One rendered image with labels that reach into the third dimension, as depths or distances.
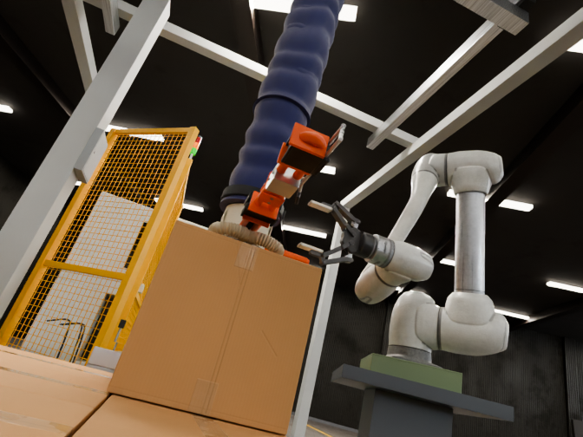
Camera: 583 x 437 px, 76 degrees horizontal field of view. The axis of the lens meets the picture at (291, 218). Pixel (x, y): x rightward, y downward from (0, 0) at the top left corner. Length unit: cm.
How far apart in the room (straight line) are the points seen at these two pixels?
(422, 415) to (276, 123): 110
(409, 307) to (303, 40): 113
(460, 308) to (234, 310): 83
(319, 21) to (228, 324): 133
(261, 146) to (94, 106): 157
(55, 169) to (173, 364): 182
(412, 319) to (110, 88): 226
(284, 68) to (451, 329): 114
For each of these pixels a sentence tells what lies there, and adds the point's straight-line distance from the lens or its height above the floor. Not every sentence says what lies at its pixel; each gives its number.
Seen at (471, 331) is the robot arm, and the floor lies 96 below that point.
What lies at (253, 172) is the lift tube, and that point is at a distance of 128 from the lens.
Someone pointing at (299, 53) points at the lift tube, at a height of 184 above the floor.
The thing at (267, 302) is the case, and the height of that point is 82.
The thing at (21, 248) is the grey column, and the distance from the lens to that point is 242.
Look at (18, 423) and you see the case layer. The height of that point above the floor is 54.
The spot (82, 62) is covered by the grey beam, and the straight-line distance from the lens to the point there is 469.
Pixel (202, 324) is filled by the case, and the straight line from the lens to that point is 92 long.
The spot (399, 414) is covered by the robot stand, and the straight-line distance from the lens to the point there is 139.
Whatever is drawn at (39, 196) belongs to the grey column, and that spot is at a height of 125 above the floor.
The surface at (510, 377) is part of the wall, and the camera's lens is 1339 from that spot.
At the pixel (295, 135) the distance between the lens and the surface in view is 72.
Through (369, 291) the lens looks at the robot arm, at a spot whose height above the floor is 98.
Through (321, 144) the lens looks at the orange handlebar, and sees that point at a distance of 72.
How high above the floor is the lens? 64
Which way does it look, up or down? 24 degrees up
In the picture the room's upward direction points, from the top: 15 degrees clockwise
